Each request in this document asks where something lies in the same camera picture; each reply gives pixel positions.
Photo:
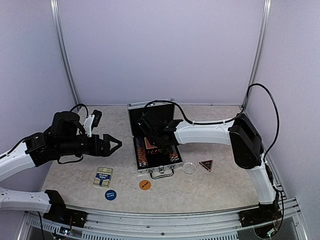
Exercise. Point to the chip row in case front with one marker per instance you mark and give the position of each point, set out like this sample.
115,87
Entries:
141,152

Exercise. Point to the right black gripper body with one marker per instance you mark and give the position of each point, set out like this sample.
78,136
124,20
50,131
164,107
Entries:
154,141

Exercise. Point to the clear round dealer button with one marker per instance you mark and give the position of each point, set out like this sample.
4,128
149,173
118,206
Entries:
189,168

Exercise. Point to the left aluminium corner post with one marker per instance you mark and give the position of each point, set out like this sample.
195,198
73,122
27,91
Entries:
54,5

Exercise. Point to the chip row in case back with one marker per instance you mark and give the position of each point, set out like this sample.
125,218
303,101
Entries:
173,155

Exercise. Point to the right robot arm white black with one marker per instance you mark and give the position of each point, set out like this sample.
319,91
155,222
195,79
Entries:
247,148

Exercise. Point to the aluminium front rail frame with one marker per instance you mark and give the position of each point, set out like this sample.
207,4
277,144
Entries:
221,224

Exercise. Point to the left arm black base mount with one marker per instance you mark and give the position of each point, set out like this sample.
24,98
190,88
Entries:
59,213

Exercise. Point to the red playing card deck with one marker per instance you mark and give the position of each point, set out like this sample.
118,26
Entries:
148,145

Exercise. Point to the blue playing card box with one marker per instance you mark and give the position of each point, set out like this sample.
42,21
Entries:
103,177

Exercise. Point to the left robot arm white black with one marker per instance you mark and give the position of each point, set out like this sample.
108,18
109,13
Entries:
66,136

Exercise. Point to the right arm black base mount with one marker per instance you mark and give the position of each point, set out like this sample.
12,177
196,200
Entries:
256,216

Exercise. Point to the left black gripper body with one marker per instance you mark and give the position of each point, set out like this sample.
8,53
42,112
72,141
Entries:
93,149

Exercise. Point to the orange big blind button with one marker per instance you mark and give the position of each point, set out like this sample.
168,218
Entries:
145,185

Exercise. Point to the aluminium poker chip case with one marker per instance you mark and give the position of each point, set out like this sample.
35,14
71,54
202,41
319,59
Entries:
149,119

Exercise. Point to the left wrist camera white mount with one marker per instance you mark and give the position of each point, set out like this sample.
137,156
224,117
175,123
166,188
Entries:
91,122

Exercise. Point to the right aluminium corner post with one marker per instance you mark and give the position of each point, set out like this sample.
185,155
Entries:
259,50

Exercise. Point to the blue small blind button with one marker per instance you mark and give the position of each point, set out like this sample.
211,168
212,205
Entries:
110,195

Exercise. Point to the aluminium corner post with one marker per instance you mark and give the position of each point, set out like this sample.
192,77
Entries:
54,5
259,50

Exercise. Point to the black pink triangular button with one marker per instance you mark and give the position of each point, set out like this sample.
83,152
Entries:
207,164

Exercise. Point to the black dice row in case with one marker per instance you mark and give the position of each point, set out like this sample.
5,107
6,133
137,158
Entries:
155,151

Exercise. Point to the chip row in case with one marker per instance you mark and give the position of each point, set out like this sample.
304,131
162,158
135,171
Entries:
173,155
141,152

